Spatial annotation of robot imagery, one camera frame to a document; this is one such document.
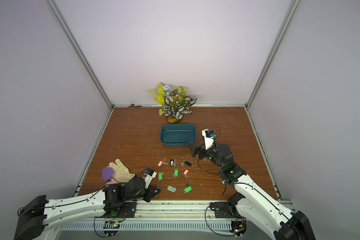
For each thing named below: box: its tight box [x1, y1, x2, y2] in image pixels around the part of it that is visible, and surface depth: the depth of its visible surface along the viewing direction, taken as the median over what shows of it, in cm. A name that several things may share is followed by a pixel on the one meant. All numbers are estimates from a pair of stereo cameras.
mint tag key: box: [167, 185, 177, 193], surface depth 81 cm
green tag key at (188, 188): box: [183, 183, 193, 194], surface depth 81 cm
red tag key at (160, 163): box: [157, 160, 169, 168], surface depth 91 cm
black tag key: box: [170, 159, 177, 168], surface depth 91 cm
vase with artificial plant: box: [148, 82, 198, 124], surface depth 94 cm
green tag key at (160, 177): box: [158, 172, 163, 182], surface depth 85 cm
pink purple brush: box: [102, 167, 119, 184], surface depth 87 cm
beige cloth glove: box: [106, 159, 135, 183], surface depth 87 cm
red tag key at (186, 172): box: [183, 168, 190, 178], surface depth 87 cm
